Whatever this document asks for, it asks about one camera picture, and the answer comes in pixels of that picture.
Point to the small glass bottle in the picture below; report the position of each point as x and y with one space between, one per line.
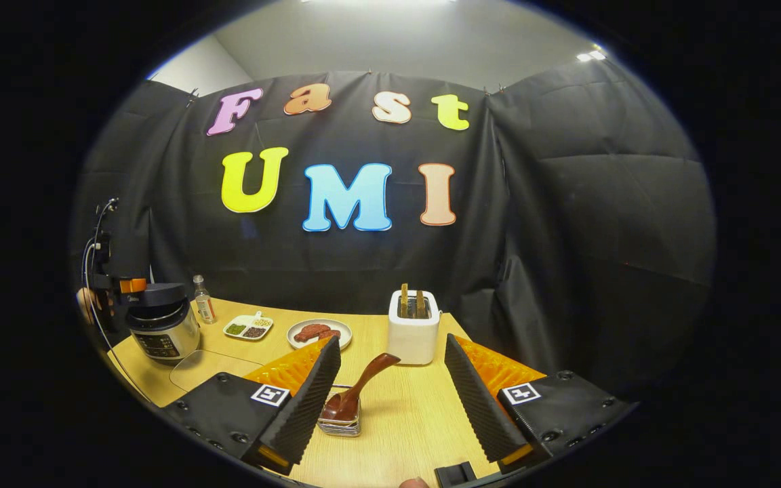
204 305

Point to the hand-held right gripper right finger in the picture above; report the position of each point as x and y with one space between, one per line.
478 407

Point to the clear plastic container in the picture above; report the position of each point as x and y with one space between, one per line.
217 366

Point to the red meat piece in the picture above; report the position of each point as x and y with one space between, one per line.
331 334
309 332

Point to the brown toast slice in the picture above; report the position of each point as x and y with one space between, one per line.
421 305
404 301

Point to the white divided grain dish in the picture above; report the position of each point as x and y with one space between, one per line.
248 327

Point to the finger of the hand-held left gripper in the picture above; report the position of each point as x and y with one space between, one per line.
134 285

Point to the round white plate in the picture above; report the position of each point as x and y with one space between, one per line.
346 327

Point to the brown wooden spoon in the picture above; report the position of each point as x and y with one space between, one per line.
363 379

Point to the small ceiling light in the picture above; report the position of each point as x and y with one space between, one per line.
590 55

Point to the white toaster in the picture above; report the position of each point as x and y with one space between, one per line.
414 339

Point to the black backdrop cloth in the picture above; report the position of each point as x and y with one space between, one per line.
567 237

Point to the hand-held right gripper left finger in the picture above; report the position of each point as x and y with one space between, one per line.
309 407

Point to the grey rice cooker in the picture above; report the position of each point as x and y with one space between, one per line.
160 332

